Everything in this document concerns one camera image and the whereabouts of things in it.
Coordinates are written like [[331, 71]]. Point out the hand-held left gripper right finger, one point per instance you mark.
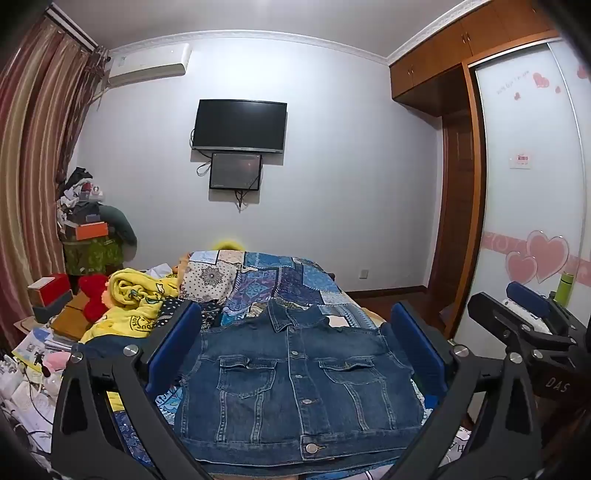
[[415, 346]]

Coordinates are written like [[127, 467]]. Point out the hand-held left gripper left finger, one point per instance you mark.
[[178, 344]]

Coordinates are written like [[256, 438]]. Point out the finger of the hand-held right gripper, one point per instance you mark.
[[494, 318], [526, 297]]

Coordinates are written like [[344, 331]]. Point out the blue denim jacket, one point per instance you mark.
[[286, 392]]

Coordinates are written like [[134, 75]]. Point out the pile of clothes and bags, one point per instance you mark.
[[78, 198]]

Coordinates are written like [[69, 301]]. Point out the green bottle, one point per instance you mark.
[[564, 290]]

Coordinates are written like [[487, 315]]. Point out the beige bed mattress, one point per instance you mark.
[[371, 314]]

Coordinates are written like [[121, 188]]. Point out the yellow printed blanket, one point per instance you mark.
[[134, 288]]

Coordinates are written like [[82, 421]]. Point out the white sliding door with hearts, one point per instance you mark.
[[531, 207]]

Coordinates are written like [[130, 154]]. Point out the red plush toy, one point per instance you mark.
[[94, 295]]

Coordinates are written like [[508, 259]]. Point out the brown cardboard box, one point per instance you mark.
[[69, 318]]

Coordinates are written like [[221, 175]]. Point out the blue patchwork blanket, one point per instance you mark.
[[277, 286]]

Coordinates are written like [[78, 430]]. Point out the brown wooden door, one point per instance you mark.
[[455, 207]]

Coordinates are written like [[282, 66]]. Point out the green patterned cloth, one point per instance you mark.
[[92, 256]]

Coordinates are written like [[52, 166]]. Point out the dark teal plush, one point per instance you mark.
[[120, 224]]

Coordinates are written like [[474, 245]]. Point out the red box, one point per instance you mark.
[[51, 288]]

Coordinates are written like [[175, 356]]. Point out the orange box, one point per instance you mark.
[[91, 230]]

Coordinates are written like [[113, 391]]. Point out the pile of papers and books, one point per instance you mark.
[[27, 369]]

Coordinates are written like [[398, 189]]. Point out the brown striped curtain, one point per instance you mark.
[[32, 161]]

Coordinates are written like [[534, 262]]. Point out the brown wooden wardrobe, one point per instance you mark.
[[429, 69]]

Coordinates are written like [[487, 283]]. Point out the white air conditioner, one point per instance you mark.
[[147, 62]]

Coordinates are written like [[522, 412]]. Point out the small black wall monitor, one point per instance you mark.
[[235, 170]]

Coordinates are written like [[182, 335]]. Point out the black wall television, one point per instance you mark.
[[240, 124]]

